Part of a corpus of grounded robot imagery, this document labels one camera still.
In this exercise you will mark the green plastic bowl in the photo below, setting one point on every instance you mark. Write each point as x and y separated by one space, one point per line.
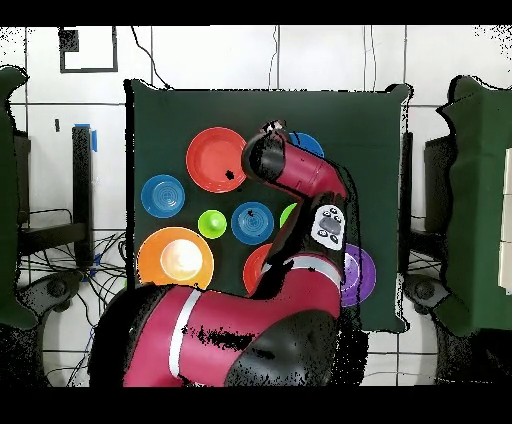
286 216

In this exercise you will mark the black metal stand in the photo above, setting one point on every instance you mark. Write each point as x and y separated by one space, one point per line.
82 180

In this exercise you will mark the small blue plastic bowl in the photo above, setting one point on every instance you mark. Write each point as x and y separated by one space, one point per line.
162 196
256 228

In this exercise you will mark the black office chair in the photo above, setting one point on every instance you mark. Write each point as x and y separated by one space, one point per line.
52 290
424 290

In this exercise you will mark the green covered side table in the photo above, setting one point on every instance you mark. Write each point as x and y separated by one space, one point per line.
8 200
476 200

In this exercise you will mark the purple plastic bowl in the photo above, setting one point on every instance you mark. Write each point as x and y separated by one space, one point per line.
362 276

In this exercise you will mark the large orange plastic bowl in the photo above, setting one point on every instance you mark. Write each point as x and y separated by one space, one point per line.
154 260

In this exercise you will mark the dark green tablecloth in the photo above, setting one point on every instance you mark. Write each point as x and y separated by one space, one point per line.
200 108

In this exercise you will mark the white boxes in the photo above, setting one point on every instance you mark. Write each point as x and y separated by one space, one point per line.
507 240

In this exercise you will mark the red plastic bowl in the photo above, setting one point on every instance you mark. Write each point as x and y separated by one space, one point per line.
254 268
212 160

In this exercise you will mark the green plastic cup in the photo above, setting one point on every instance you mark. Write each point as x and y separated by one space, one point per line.
212 224

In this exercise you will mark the medium blue plastic bowl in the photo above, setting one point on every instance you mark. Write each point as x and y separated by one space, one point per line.
310 143

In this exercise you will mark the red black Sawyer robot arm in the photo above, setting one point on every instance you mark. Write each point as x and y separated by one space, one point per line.
240 320

